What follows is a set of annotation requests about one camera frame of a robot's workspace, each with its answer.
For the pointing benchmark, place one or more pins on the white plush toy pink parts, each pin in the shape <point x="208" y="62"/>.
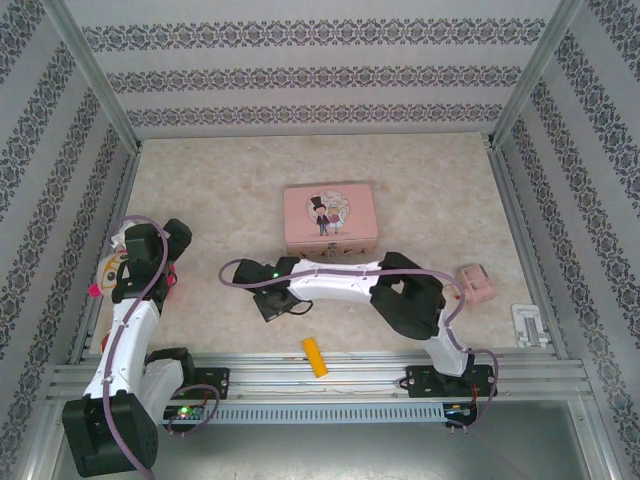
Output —
<point x="107" y="272"/>

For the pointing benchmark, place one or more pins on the white plastic stand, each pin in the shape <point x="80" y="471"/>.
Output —
<point x="530" y="325"/>

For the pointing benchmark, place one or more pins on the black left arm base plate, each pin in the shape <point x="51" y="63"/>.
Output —
<point x="212" y="380"/>

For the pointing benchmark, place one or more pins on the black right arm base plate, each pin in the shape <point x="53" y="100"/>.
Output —
<point x="420" y="382"/>

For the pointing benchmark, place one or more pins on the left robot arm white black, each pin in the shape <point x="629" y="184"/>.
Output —
<point x="125" y="350"/>

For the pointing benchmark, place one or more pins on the small pink plastic holder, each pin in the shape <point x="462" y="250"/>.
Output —
<point x="477" y="282"/>

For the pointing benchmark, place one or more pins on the controller board green light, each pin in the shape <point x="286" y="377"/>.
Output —
<point x="186" y="412"/>

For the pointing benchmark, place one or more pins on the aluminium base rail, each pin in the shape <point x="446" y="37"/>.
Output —
<point x="350" y="382"/>

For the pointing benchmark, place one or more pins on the pink tin box cartoon couple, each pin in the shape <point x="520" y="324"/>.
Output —
<point x="350" y="220"/>

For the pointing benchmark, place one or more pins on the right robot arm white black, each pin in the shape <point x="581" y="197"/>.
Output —
<point x="330" y="287"/>

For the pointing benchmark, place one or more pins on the yellow rectangular block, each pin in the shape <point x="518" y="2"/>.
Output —
<point x="314" y="357"/>

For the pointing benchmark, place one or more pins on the aluminium side rail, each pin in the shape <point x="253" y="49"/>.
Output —
<point x="107" y="260"/>
<point x="525" y="240"/>

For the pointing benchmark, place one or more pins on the aluminium frame post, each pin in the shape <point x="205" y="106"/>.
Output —
<point x="535" y="75"/>
<point x="95" y="75"/>

